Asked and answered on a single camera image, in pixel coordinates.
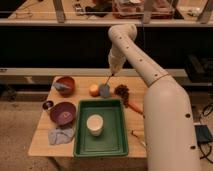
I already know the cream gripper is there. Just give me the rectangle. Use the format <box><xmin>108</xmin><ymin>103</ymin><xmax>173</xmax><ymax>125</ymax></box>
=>
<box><xmin>108</xmin><ymin>54</ymin><xmax>126</xmax><ymax>75</ymax></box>

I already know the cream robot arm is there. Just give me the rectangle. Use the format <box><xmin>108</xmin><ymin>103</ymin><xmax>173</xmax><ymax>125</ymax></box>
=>
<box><xmin>108</xmin><ymin>24</ymin><xmax>201</xmax><ymax>171</ymax></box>

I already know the grey blue cup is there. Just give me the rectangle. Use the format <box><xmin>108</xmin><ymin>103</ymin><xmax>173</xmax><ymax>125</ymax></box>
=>
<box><xmin>99</xmin><ymin>84</ymin><xmax>110</xmax><ymax>98</ymax></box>

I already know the white plastic cup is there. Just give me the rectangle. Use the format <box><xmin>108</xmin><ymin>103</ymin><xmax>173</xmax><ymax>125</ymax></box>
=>
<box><xmin>86</xmin><ymin>114</ymin><xmax>104</xmax><ymax>136</ymax></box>

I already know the small dark metal cup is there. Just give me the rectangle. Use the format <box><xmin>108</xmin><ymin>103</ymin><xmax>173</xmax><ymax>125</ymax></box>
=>
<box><xmin>42</xmin><ymin>100</ymin><xmax>54</xmax><ymax>111</ymax></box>

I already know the dark grape bunch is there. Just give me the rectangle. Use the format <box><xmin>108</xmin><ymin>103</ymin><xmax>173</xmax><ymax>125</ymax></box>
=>
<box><xmin>114</xmin><ymin>84</ymin><xmax>129</xmax><ymax>107</ymax></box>

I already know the wooden table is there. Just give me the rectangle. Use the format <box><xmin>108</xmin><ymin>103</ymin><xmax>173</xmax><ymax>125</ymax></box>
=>
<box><xmin>29</xmin><ymin>77</ymin><xmax>147</xmax><ymax>158</ymax></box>

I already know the orange fruit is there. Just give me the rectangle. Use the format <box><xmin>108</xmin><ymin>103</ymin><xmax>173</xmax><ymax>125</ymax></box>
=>
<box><xmin>89</xmin><ymin>84</ymin><xmax>100</xmax><ymax>97</ymax></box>

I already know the red tray on shelf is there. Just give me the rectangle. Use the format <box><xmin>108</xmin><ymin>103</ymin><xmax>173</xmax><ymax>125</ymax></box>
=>
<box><xmin>112</xmin><ymin>0</ymin><xmax>174</xmax><ymax>19</ymax></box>

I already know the orange carrot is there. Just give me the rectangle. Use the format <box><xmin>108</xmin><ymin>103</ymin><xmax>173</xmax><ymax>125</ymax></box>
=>
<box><xmin>128</xmin><ymin>101</ymin><xmax>143</xmax><ymax>115</ymax></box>

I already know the brown bowl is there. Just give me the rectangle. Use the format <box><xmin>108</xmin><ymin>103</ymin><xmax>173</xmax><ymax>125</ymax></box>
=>
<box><xmin>53</xmin><ymin>76</ymin><xmax>75</xmax><ymax>97</ymax></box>

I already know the purple bowl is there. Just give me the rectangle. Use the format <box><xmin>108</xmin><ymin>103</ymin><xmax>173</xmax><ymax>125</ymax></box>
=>
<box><xmin>50</xmin><ymin>102</ymin><xmax>76</xmax><ymax>126</ymax></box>

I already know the green plastic tray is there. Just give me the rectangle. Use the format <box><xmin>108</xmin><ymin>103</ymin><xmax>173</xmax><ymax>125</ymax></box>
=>
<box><xmin>73</xmin><ymin>99</ymin><xmax>129</xmax><ymax>157</ymax></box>

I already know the black box at right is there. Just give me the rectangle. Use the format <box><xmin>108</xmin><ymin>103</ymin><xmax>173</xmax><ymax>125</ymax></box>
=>
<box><xmin>185</xmin><ymin>55</ymin><xmax>213</xmax><ymax>82</ymax></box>

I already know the grey cloth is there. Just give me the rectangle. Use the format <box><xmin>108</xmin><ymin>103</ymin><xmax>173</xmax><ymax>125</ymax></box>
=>
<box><xmin>48</xmin><ymin>128</ymin><xmax>75</xmax><ymax>145</ymax></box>

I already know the wooden handled tool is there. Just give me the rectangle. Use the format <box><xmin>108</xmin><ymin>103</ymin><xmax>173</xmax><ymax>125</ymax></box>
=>
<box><xmin>131</xmin><ymin>130</ymin><xmax>146</xmax><ymax>148</ymax></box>

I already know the black cable on floor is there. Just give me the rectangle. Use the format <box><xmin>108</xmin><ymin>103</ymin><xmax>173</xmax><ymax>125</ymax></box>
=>
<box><xmin>198</xmin><ymin>101</ymin><xmax>213</xmax><ymax>164</ymax></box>

